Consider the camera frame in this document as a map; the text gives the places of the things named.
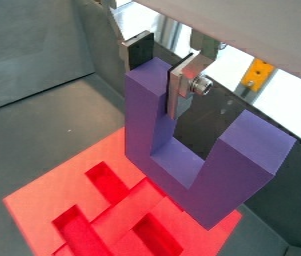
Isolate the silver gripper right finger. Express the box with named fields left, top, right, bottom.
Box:
left=166, top=30, right=221, bottom=120

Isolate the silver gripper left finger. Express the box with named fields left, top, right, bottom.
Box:
left=102, top=0, right=154, bottom=71

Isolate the purple U-shaped block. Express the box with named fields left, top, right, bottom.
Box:
left=125, top=58, right=296, bottom=229

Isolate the red slotted board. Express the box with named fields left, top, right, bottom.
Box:
left=3, top=130, right=243, bottom=256

